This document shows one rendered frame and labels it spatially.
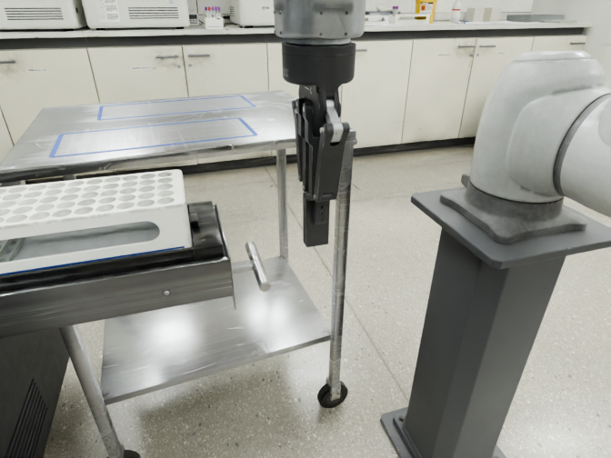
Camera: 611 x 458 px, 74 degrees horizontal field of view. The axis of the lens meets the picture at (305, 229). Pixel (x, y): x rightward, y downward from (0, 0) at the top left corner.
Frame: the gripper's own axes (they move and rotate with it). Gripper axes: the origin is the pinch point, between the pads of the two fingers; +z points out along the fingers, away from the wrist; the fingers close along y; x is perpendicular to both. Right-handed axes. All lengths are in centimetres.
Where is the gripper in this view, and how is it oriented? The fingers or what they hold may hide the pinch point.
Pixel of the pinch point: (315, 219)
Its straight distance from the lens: 50.8
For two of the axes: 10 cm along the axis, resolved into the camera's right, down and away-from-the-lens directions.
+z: 0.0, 8.7, 4.9
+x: 9.6, -1.4, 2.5
